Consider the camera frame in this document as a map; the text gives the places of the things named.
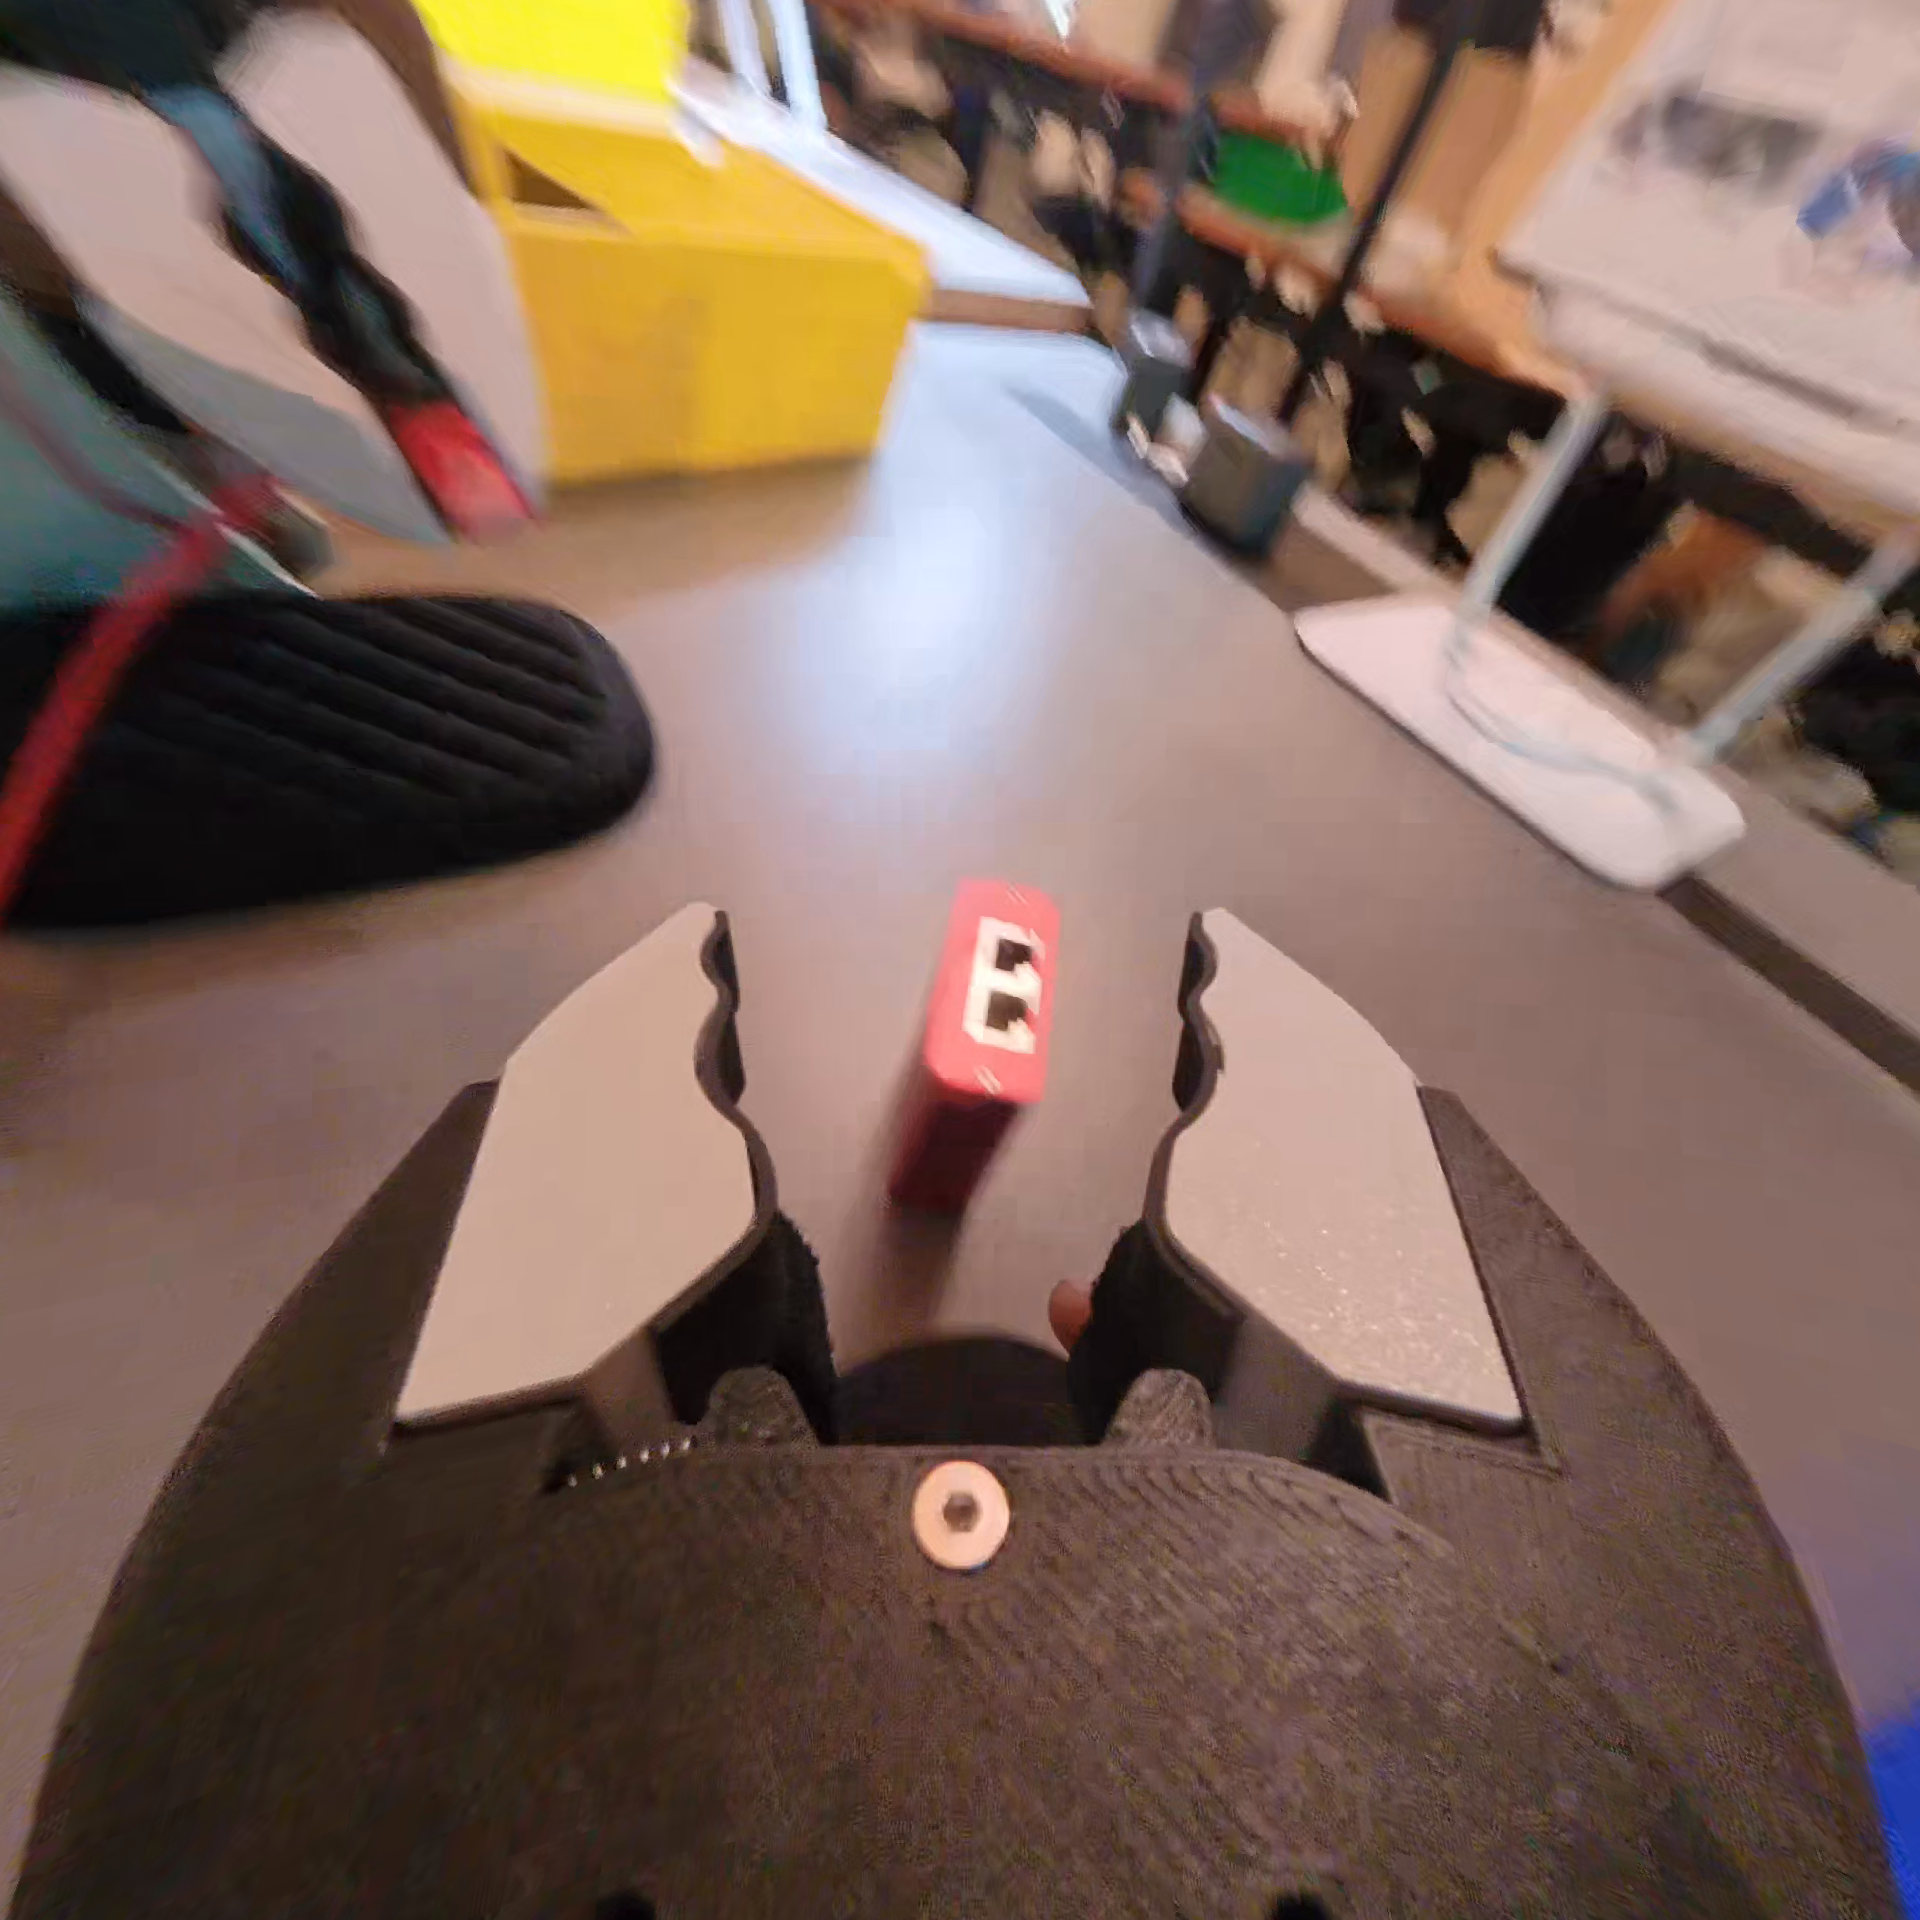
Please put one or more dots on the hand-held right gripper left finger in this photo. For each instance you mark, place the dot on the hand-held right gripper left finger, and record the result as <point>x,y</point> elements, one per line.
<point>600,1170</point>

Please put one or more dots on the black padded wrist rest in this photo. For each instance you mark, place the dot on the black padded wrist rest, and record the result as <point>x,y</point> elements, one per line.
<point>376,720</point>

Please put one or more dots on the grey desk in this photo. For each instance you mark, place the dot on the grey desk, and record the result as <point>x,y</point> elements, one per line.
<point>973,675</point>

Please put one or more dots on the tan printed poster board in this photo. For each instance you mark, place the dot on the tan printed poster board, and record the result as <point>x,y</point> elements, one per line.
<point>1723,225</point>

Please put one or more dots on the green box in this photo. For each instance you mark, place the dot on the green box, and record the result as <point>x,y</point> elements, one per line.
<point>1276,181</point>

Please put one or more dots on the thick black pole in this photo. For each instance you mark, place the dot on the thick black pole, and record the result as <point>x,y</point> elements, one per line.
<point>1380,210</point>

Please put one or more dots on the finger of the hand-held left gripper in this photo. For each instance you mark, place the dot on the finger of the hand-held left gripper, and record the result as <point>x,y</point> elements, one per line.
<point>420,210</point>
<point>164,283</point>

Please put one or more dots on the black pole clamp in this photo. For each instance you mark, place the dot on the black pole clamp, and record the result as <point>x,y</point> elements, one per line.
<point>1152,375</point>

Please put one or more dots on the dark grey box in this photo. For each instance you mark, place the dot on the dark grey box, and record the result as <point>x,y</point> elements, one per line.
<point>1243,480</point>

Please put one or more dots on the red ethernet splitter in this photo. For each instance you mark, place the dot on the red ethernet splitter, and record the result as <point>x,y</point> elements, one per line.
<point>973,1050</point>

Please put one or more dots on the yellow plastic bin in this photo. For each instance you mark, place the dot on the yellow plastic bin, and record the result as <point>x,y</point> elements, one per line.
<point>555,37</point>
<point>720,346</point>

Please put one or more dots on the person's left forearm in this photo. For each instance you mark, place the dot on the person's left forearm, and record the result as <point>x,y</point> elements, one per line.
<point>76,495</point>

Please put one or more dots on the wooden table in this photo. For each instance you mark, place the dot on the wooden table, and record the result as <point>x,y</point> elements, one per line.
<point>1469,339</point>

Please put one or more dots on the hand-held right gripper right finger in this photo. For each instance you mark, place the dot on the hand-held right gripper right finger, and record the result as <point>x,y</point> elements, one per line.
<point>1320,1201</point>

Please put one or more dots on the white document stand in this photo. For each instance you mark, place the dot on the white document stand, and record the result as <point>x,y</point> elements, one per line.
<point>1499,705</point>

